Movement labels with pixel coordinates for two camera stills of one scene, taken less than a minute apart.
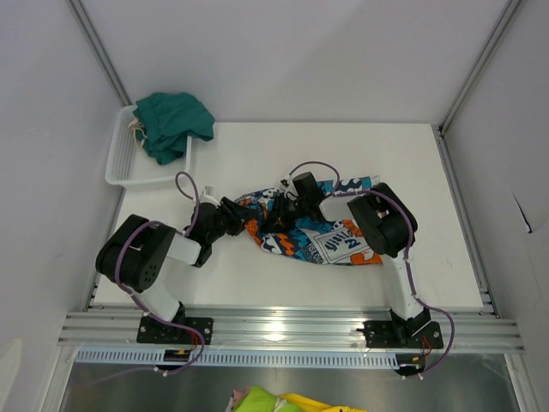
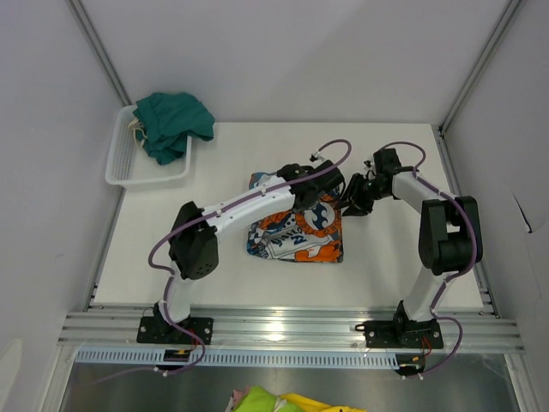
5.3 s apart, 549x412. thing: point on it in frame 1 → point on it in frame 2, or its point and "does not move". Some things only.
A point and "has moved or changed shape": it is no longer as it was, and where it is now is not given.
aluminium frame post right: x=506 y=20 does not move
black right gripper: x=278 y=221 → x=359 y=207
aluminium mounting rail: x=281 y=330 does not move
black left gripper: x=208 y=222 → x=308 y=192
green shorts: x=164 y=122 does not move
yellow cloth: x=310 y=404 does not move
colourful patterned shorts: x=319 y=240 has moved or changed shape
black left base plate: x=150 y=331 does not move
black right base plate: x=395 y=334 does not move
